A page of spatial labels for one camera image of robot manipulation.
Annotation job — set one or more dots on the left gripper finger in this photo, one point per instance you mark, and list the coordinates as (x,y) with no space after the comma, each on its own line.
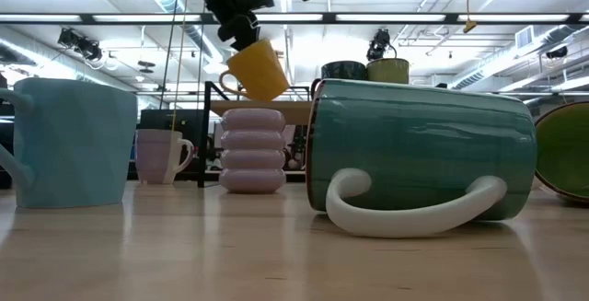
(246,41)
(230,28)

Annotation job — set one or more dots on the smooth lilac mug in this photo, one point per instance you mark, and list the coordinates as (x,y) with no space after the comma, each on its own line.
(156,156)

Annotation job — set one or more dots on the wooden shelf black frame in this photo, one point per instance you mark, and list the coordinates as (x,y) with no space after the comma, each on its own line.
(296,112)

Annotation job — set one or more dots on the dark grey mug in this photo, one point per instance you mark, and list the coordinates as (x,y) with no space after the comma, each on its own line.
(343,70)

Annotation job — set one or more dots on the black ceiling disc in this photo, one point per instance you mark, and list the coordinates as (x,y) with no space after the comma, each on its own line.
(146,64)

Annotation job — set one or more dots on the light blue faceted mug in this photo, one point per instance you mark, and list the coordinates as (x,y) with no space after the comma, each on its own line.
(73,144)

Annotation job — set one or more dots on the black ceiling spotlight row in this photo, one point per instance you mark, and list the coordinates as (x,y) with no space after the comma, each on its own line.
(80,45)

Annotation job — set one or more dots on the ribbed lilac mug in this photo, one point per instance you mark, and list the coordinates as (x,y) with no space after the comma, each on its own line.
(252,153)

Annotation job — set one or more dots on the white air vent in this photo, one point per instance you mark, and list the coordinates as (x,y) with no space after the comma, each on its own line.
(524,37)

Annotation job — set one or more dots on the black overhead beam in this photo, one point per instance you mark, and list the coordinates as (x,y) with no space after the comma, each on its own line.
(329,17)

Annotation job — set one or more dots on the olive mug white inside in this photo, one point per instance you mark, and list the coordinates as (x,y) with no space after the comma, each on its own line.
(389,72)

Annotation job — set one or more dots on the yellow mug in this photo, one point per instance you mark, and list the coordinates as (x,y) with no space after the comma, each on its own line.
(260,71)

